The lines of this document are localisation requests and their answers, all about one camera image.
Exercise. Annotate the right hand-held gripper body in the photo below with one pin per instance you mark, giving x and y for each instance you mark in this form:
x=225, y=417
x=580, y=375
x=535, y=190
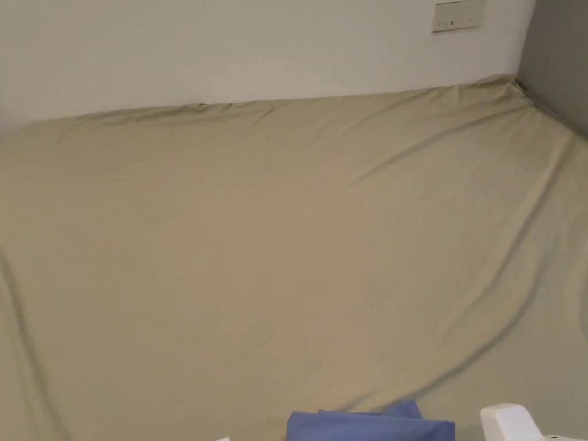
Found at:
x=510, y=425

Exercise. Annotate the blue garment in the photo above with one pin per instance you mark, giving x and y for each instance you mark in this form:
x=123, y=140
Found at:
x=363, y=426

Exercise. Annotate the bed with beige sheet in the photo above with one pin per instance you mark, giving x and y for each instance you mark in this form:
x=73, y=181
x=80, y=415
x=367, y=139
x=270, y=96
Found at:
x=257, y=239

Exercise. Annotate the white wall switch panel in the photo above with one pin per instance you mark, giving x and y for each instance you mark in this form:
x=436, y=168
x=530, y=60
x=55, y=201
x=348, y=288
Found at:
x=458, y=16

